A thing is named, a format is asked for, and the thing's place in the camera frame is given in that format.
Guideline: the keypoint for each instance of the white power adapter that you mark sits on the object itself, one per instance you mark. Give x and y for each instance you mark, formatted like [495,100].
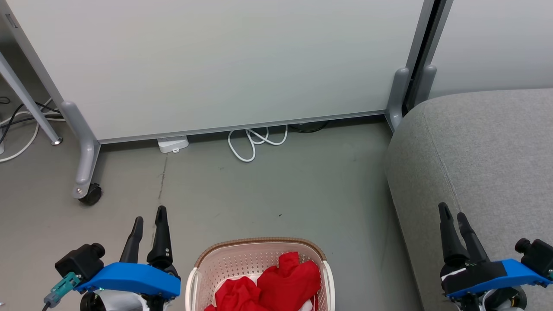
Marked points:
[173,144]

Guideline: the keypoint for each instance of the pink plastic laundry basket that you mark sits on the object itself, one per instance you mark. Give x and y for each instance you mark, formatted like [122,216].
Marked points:
[242,259]

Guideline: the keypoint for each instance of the narrow white partition panel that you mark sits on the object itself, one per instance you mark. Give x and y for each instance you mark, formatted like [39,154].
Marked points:
[497,43]

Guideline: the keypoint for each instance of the blue-covered right gripper body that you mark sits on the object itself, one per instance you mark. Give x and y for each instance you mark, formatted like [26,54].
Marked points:
[488,276]

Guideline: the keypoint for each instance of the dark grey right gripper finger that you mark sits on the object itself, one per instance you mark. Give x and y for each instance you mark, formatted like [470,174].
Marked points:
[473,244]
[450,237]

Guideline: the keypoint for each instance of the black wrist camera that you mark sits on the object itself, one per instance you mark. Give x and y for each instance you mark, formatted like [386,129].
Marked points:
[538,255]
[80,261]

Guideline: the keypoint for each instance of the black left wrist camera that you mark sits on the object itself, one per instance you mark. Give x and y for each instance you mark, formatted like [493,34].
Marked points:
[80,261]

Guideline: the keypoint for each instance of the black caster wheel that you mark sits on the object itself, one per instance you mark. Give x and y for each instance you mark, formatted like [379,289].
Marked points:
[92,195]

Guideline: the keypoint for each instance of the blue-covered left gripper body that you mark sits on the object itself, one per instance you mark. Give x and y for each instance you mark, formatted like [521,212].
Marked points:
[134,278]

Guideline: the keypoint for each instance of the grey partition leg with caster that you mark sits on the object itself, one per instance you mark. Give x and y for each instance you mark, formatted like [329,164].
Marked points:
[84,147]

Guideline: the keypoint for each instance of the teal left camera connector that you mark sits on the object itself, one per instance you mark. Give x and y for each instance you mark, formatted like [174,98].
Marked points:
[62,287]

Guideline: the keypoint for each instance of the red garment with white stripes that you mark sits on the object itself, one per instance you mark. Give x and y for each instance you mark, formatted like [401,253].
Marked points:
[235,296]

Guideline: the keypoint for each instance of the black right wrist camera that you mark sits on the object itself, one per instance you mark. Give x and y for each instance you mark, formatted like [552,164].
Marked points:
[538,255]

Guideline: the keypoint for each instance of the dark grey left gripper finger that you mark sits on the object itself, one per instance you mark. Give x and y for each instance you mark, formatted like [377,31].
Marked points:
[162,235]
[133,242]

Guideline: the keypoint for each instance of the large white partition panel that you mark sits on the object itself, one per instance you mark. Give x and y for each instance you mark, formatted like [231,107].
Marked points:
[216,65]

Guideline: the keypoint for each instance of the grey slanted table leg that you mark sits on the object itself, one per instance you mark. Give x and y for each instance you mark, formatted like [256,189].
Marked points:
[26,101]

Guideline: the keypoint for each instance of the grey fabric sofa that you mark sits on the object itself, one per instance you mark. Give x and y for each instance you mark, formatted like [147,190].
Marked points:
[484,160]

